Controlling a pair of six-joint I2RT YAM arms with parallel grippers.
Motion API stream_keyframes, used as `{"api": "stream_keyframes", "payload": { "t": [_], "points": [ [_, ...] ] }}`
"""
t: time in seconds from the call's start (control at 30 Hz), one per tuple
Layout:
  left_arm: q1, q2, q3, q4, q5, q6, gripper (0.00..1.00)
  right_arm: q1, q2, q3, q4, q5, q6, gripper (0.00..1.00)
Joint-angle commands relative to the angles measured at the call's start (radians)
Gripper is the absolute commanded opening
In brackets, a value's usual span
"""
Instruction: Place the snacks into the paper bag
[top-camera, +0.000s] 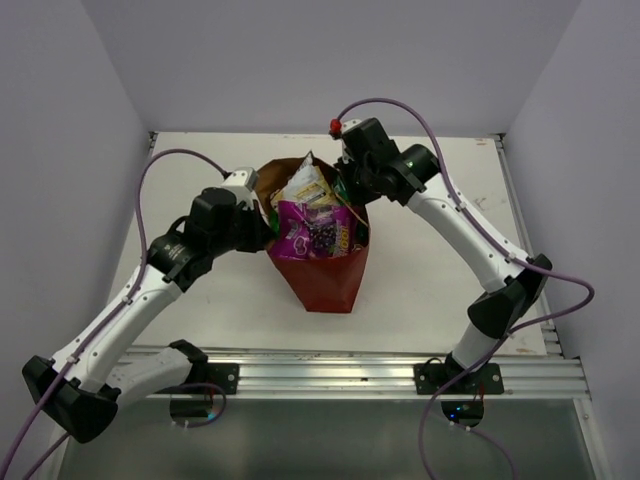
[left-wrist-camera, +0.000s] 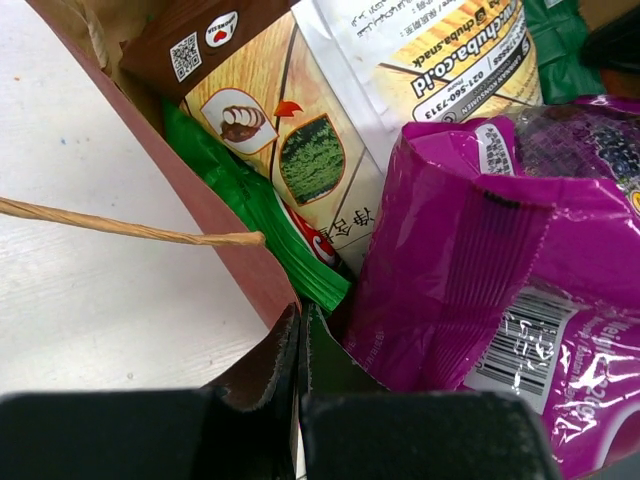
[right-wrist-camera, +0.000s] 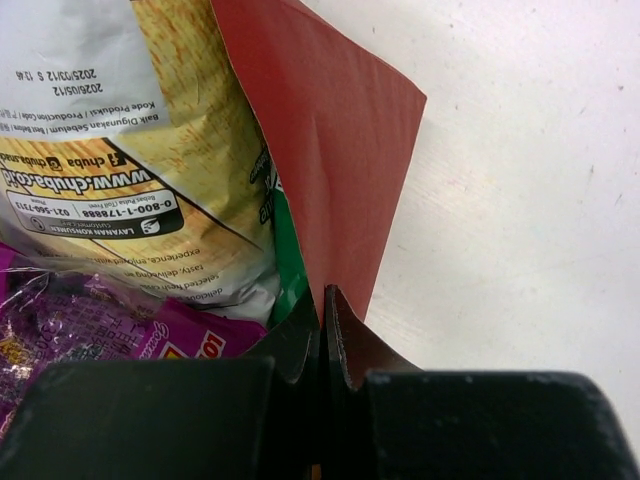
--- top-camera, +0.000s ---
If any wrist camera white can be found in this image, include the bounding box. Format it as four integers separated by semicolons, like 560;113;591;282
328;118;362;147
221;167;259;209

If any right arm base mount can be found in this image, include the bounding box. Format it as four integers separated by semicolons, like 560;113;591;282
413;358;505;395

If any green white chips bag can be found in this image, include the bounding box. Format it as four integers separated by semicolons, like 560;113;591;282
269;211;280;236

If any purple candy bag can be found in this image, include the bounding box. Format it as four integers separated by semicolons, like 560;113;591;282
270;201;358;260

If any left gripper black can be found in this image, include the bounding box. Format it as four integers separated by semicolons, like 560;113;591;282
209;197;275;257

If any red brown paper bag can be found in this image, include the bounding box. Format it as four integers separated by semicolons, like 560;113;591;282
256;156;370;314

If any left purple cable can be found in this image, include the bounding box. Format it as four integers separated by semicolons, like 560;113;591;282
0;148;234;480

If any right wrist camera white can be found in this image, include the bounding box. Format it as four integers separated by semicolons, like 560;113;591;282
328;118;362;147

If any brown yellow chips bag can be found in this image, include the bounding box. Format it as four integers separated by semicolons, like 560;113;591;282
270;151;339;210

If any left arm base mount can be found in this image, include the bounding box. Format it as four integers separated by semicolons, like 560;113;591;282
203;362;240;395

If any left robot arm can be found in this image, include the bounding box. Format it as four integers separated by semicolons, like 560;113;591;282
22;186;272;443

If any purple cable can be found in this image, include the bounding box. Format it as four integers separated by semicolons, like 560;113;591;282
0;148;234;480
339;97;595;480

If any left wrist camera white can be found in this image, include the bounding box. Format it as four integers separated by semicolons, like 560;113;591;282
221;167;259;209

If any aluminium rail frame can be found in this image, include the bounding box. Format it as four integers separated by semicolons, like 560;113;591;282
117;132;589;400

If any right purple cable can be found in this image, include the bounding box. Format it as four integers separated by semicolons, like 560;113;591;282
339;97;595;480

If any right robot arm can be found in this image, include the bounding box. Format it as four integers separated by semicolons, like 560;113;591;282
329;118;552;393

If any dark green snack bag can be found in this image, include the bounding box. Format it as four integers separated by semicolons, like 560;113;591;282
332;175;370;246

